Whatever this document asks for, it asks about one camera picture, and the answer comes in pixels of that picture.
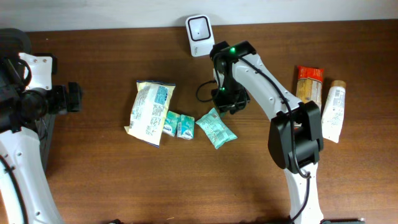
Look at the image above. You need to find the teal wipes packet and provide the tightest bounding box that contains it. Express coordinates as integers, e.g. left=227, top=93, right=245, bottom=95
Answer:
left=196, top=108, right=238, bottom=149

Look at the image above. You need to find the small teal tissue pack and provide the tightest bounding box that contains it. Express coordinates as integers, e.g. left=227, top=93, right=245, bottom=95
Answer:
left=162, top=111, right=180, bottom=137
left=177, top=114, right=195, bottom=140

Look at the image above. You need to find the orange spaghetti packet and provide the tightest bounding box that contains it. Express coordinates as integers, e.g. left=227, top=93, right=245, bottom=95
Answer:
left=296, top=65, right=324, bottom=109

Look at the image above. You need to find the cream snack bag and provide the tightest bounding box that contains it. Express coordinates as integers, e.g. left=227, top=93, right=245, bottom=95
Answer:
left=125, top=80, right=175, bottom=147

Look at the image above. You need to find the white tube with tan cap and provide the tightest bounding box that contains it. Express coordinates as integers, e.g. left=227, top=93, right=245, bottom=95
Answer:
left=322, top=80, right=346, bottom=143

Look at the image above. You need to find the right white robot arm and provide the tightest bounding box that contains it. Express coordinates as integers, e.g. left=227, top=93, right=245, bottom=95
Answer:
left=210, top=41, right=324, bottom=223

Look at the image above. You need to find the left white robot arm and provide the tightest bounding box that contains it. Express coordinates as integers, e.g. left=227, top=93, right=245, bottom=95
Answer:
left=1, top=52, right=83, bottom=223

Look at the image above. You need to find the white barcode scanner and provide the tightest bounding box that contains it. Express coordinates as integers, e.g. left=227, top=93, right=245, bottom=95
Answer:
left=185, top=15, right=215, bottom=57

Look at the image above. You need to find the dark grey perforated basket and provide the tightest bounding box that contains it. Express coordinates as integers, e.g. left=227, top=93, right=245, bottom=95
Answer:
left=0, top=27, right=58, bottom=172

